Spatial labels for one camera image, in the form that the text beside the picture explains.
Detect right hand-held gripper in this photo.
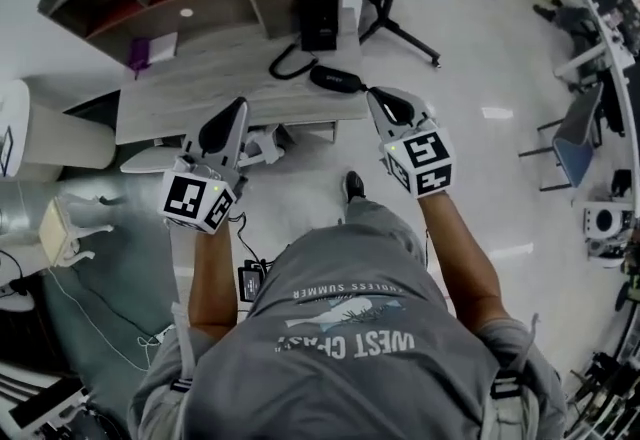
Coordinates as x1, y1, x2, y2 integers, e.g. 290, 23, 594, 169
366, 85, 457, 200

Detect person's right forearm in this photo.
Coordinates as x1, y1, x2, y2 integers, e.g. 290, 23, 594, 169
418, 189, 512, 335

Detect grey printed t-shirt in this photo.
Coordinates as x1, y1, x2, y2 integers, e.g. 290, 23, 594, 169
128, 222, 570, 440

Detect white rounded counter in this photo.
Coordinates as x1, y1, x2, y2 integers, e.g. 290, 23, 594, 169
0, 76, 117, 182

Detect person's left forearm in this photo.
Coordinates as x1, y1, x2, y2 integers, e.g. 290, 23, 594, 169
188, 221, 240, 340

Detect grey trousers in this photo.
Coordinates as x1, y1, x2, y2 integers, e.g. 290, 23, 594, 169
338, 199, 427, 274

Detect beige box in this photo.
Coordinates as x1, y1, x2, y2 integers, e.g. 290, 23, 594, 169
37, 201, 77, 268

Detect white round-holed device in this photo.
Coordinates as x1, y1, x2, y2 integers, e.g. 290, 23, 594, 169
581, 206, 632, 238

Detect white curved desk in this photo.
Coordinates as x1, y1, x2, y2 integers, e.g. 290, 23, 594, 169
547, 0, 640, 129

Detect purple box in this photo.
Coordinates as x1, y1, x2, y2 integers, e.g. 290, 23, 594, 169
128, 37, 152, 73

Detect black waist device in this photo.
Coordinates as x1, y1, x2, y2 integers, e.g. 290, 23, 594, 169
236, 259, 267, 303

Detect blue chair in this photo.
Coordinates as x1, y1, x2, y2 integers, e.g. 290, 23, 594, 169
518, 81, 607, 193

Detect black desk telephone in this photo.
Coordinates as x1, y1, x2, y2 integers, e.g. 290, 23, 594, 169
298, 0, 340, 53

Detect grey harness strap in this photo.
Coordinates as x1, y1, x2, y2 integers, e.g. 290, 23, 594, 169
491, 311, 545, 400
168, 300, 198, 395

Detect black glasses case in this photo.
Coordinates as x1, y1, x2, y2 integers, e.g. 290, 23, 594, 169
309, 64, 370, 98

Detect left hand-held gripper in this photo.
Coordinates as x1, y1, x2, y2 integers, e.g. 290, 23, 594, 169
158, 97, 250, 234

